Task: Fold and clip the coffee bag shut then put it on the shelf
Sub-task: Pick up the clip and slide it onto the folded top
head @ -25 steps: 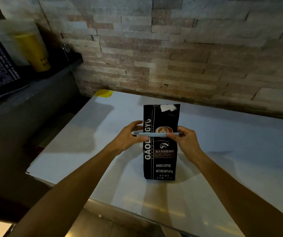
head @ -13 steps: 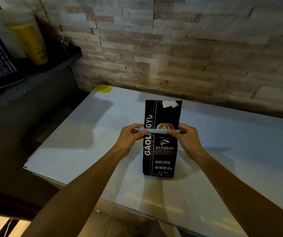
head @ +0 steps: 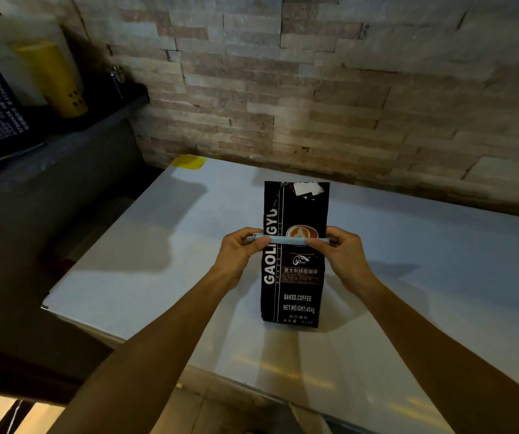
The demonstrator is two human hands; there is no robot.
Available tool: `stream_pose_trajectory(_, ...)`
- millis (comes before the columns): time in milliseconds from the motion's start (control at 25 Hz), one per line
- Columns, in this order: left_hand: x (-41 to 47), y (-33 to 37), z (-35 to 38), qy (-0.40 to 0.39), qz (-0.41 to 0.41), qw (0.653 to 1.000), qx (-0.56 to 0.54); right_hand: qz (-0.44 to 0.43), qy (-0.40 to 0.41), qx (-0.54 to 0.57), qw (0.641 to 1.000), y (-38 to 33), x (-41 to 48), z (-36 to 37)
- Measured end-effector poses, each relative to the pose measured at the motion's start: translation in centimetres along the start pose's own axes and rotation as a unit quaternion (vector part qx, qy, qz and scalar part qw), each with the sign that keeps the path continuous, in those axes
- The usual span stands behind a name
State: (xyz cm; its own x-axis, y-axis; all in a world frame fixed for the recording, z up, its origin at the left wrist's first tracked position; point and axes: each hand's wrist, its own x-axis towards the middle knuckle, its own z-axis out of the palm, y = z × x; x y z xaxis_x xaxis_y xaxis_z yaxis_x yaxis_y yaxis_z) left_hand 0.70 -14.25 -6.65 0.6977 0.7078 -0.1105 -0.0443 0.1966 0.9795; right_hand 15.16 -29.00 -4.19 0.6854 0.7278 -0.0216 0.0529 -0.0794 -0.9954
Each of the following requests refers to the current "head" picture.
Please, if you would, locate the person's right hand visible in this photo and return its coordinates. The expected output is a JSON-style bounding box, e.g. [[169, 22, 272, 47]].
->
[[306, 226, 374, 298]]

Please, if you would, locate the person's left hand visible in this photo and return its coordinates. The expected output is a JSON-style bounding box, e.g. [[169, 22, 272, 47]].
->
[[210, 228, 272, 292]]

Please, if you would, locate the light blue bag clip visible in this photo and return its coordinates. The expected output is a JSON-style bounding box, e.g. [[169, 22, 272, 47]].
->
[[246, 233, 331, 247]]

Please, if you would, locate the black coffee bag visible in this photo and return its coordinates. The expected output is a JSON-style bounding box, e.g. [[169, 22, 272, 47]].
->
[[261, 181, 331, 329]]

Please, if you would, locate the person's right forearm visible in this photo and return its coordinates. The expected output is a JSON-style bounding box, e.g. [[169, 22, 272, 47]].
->
[[354, 276, 519, 434]]

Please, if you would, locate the person's left forearm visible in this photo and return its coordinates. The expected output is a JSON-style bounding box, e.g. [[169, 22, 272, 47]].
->
[[48, 266, 233, 434]]

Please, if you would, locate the yellow sticky note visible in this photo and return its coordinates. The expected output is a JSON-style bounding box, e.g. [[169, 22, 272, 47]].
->
[[170, 154, 207, 170]]

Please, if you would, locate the dark counter ledge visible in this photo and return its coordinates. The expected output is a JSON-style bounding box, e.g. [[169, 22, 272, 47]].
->
[[0, 83, 150, 195]]

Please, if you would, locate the yellow cup picture poster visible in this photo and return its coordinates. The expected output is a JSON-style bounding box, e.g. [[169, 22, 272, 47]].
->
[[0, 15, 89, 119]]

